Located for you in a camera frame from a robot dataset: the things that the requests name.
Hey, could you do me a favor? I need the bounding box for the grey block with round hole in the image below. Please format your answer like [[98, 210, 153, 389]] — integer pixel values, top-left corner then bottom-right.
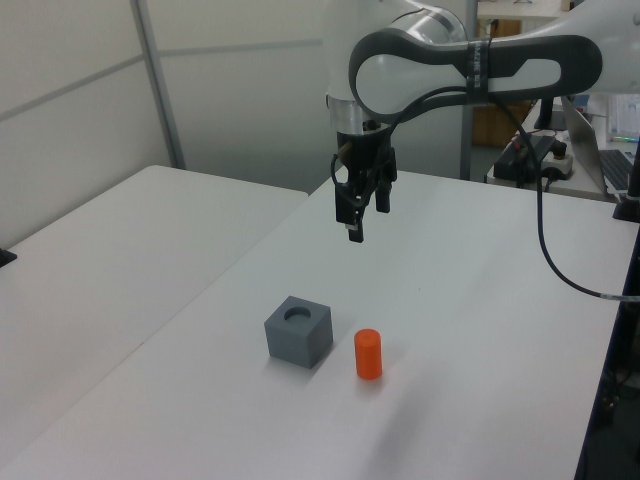
[[263, 295, 334, 372]]

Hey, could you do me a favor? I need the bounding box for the silver laptop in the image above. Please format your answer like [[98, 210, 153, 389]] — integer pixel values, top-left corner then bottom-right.
[[559, 94, 639, 197]]

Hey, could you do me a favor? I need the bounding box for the orange cylinder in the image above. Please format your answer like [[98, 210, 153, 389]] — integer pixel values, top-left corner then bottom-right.
[[353, 327, 384, 382]]

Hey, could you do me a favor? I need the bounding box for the grey partition post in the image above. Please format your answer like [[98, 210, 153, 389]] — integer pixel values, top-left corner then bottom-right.
[[458, 99, 475, 181], [133, 0, 188, 171]]

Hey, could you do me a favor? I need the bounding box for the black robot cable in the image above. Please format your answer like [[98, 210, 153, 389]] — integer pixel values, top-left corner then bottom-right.
[[331, 85, 640, 304]]

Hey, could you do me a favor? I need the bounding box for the black power box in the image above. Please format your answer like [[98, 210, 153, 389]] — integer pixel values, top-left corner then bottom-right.
[[493, 135, 554, 181]]

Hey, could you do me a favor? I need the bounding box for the black monitor stand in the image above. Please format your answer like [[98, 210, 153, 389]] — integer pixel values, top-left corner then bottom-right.
[[536, 97, 567, 132]]

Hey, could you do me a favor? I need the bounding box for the white button box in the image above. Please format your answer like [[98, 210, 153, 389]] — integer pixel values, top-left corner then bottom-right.
[[542, 143, 577, 182]]

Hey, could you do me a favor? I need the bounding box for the black cable strap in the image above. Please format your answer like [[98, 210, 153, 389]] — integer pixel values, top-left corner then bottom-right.
[[465, 38, 491, 99]]

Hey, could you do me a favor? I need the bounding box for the black camera pole with base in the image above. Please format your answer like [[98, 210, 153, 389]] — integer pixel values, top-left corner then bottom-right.
[[612, 137, 640, 222]]

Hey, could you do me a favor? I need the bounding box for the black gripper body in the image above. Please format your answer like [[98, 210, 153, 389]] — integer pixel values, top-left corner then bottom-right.
[[334, 127, 399, 176]]

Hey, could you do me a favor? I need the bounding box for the brown wooden cabinet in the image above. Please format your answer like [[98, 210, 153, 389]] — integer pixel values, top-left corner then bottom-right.
[[472, 99, 532, 149]]

